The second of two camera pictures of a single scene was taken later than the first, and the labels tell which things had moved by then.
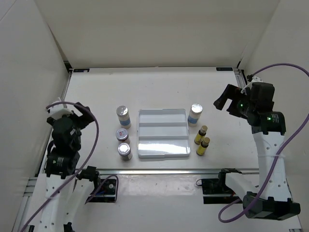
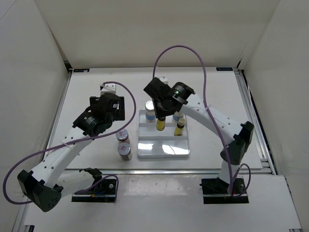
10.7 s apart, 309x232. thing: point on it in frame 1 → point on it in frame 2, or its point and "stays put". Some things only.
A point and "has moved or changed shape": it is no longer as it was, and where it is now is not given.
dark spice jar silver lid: (124, 151) stays put
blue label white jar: (195, 111) → (177, 115)
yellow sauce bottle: (199, 136) → (161, 123)
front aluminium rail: (167, 171) stays put
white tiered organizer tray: (162, 133) stays put
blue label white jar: (123, 115) has moved or changed shape
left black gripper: (84, 118) → (119, 114)
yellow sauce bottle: (202, 148) → (178, 130)
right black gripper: (231, 92) → (159, 113)
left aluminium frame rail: (44, 159) stays put
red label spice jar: (122, 136) stays put
